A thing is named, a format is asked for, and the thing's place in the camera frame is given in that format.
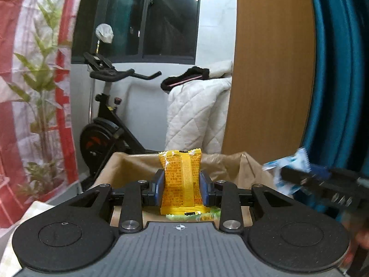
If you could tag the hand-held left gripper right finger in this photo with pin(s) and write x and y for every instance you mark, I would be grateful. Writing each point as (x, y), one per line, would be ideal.
(204, 189)

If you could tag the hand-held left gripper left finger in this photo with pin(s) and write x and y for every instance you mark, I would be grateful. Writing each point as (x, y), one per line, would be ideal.
(160, 189)

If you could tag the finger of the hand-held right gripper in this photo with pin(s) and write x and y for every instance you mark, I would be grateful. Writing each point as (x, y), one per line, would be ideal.
(318, 173)

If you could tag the yellow snack packet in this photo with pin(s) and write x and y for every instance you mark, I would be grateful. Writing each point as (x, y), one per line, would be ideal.
(180, 181)

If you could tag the blue white snack packet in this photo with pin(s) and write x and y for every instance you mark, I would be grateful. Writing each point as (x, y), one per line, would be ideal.
(291, 161)

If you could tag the brown cardboard box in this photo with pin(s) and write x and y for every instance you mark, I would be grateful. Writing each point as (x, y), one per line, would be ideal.
(132, 168)

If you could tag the person's right hand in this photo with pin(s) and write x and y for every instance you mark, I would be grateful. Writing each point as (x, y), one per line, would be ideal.
(360, 236)

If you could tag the light green snack packet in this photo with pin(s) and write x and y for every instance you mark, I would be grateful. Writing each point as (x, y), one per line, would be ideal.
(209, 215)

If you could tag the white quilted blanket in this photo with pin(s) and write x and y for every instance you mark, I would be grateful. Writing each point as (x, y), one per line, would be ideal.
(193, 115)

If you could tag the black exercise bike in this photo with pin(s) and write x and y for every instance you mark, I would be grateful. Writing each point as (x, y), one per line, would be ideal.
(106, 127)

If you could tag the black garment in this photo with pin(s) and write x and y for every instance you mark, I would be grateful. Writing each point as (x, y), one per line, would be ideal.
(184, 78)

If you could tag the wooden panel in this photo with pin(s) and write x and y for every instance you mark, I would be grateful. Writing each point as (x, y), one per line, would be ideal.
(268, 63)

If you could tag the red printed plant backdrop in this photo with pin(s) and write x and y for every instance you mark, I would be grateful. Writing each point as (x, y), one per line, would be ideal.
(31, 92)

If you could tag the white plastic bag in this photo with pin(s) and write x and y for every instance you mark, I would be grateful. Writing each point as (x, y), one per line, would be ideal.
(104, 33)

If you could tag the dark window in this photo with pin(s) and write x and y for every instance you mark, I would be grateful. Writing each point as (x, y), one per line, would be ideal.
(135, 17)

